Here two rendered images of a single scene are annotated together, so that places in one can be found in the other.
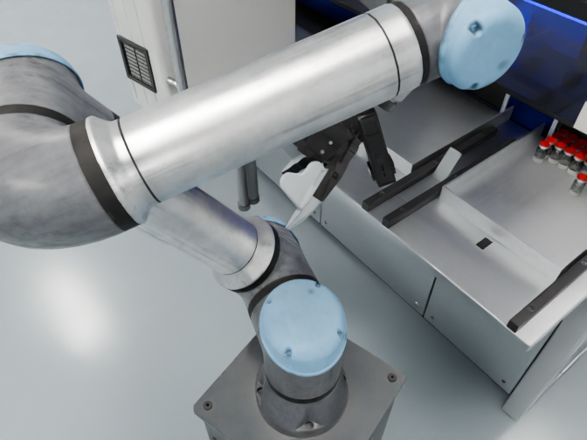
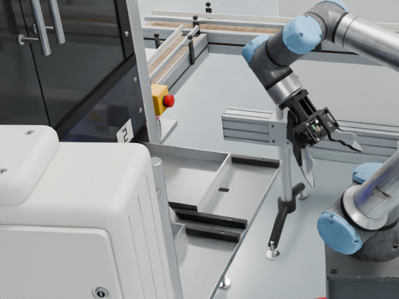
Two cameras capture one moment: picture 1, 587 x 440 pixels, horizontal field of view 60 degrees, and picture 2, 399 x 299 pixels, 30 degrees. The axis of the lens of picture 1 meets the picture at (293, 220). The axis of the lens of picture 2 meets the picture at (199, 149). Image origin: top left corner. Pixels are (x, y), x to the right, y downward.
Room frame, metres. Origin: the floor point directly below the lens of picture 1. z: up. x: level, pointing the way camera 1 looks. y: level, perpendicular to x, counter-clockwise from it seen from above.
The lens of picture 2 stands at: (1.42, 1.13, 2.07)
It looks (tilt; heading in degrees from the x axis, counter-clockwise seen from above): 32 degrees down; 243
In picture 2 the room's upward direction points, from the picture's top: 7 degrees counter-clockwise
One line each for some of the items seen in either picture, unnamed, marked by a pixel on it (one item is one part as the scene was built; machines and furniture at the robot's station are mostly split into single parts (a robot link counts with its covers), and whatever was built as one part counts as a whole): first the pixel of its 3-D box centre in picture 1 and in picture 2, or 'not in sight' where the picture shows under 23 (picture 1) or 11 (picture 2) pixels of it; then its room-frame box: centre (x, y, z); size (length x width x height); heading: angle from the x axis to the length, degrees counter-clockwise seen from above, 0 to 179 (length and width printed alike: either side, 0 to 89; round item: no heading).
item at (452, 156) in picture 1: (430, 175); (187, 216); (0.78, -0.28, 0.91); 0.14 x 0.03 x 0.06; 128
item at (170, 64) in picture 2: not in sight; (155, 75); (0.47, -1.04, 0.92); 0.69 x 0.16 x 0.16; 38
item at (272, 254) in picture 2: not in sight; (287, 211); (-0.05, -1.04, 0.07); 0.50 x 0.08 x 0.14; 38
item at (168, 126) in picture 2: not in sight; (149, 130); (0.63, -0.79, 0.87); 0.14 x 0.13 x 0.02; 128
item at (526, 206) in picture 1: (549, 192); (160, 175); (0.74, -0.51, 0.90); 0.34 x 0.26 x 0.04; 128
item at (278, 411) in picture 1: (301, 377); (374, 228); (0.38, -0.01, 0.84); 0.15 x 0.15 x 0.10
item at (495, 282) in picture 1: (454, 171); (158, 222); (0.83, -0.35, 0.87); 0.70 x 0.48 x 0.02; 38
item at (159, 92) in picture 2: not in sight; (154, 99); (0.61, -0.75, 1.00); 0.08 x 0.07 x 0.07; 128
